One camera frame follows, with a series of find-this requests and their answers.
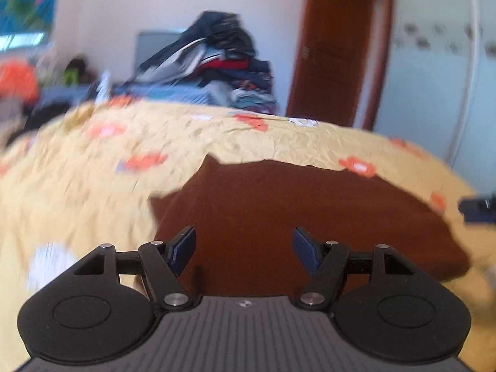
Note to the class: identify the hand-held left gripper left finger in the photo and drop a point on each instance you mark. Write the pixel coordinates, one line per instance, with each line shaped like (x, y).
(183, 247)

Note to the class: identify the brown wooden door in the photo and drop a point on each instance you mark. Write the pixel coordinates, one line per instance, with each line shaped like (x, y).
(333, 46)

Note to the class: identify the white crumpled bag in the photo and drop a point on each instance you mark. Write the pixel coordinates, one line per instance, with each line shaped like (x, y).
(104, 87)

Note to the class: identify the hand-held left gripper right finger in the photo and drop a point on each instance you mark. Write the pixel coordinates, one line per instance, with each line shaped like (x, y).
(306, 251)

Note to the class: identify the black bag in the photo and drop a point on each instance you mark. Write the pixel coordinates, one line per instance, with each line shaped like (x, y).
(77, 64)

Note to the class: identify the yellow floral bed sheet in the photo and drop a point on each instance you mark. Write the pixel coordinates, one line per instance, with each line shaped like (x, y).
(81, 186)

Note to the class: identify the orange plastic bag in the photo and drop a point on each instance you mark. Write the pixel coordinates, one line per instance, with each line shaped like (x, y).
(17, 79)

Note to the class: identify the lotus flower wall poster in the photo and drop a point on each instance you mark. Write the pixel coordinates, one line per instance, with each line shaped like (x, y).
(25, 4)

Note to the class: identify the blue quilted blanket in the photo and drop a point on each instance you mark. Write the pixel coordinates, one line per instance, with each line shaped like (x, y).
(155, 93)

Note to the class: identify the black cloth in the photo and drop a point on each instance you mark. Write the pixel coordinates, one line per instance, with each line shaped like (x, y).
(42, 114)

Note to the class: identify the green plastic stool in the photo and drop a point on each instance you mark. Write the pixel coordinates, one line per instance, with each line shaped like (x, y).
(71, 75)

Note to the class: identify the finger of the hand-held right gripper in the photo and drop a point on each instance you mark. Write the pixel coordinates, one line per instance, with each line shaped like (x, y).
(478, 209)

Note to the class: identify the grey framed board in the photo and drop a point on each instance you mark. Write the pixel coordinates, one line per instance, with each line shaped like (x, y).
(153, 52)

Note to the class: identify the white flower-print wardrobe door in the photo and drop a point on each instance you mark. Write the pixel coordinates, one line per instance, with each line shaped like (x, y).
(434, 77)

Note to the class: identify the brown knitted sweater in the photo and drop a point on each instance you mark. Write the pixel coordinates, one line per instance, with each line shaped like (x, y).
(310, 221)

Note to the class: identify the pile of mixed clothes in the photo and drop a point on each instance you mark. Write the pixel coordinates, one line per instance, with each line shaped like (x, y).
(217, 62)

